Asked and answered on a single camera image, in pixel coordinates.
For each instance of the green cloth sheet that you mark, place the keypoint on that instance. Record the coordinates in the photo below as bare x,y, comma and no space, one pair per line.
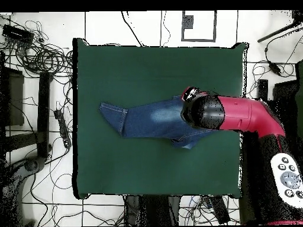
300,94

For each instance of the small grey square patch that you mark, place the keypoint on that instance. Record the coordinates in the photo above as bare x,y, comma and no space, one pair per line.
188,22

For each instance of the black rod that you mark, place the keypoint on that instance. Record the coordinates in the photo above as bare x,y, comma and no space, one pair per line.
272,35

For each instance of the black power adapter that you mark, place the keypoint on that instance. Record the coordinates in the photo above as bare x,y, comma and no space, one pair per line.
274,68

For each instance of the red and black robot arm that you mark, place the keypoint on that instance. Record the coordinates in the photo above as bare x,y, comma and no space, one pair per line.
248,113

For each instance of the dark green table cloth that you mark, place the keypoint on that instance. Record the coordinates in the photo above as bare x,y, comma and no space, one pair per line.
118,71

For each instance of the black upright bar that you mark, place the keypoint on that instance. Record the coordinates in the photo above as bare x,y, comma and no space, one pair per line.
43,113
262,88

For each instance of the black wheeled stand base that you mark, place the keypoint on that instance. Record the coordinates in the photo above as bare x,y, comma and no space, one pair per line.
32,165

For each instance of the black power strip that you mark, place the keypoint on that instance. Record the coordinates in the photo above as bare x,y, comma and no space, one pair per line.
63,128

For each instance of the black electronics box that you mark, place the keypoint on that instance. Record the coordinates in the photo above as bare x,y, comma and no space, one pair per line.
17,34

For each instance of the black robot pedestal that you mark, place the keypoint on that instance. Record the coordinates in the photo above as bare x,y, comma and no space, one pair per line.
153,210

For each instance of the black flat panel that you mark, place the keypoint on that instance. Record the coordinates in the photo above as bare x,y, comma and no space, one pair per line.
285,94
14,99

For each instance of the blue denim jeans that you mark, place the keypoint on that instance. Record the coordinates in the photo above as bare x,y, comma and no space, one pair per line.
142,120

